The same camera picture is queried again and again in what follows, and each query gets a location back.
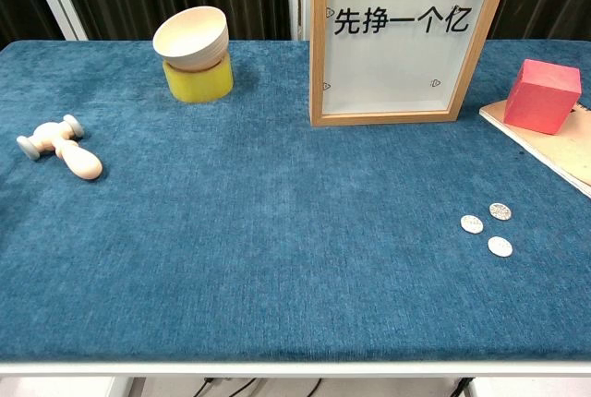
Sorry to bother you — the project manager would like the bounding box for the silver coin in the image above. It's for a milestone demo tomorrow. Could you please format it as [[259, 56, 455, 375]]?
[[488, 202, 513, 222], [488, 235, 513, 258], [460, 214, 485, 235]]

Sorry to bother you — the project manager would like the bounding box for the blue table cloth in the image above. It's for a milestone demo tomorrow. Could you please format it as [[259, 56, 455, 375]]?
[[0, 39, 591, 364]]

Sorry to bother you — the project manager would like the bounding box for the yellow round block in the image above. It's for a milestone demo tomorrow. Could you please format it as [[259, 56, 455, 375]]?
[[163, 55, 235, 103]]

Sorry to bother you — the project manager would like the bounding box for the yellow paper cup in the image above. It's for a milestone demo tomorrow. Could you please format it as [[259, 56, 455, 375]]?
[[152, 6, 230, 70]]

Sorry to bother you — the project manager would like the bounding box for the wooden toy hammer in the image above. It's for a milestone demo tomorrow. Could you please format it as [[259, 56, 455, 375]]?
[[16, 114, 103, 181]]

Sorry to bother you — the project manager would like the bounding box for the red cube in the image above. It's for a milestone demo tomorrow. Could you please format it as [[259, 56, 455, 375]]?
[[502, 58, 582, 136]]

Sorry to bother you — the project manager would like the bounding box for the kraft spiral notebook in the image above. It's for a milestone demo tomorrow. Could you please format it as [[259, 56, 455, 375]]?
[[478, 99, 591, 199]]

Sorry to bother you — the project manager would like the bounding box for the wooden coin box frame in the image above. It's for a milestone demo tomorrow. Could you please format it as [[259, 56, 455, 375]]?
[[308, 0, 517, 128]]

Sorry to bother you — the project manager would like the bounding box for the black cable bundle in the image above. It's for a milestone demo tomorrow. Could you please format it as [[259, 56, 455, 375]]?
[[295, 376, 324, 397], [191, 376, 259, 397]]

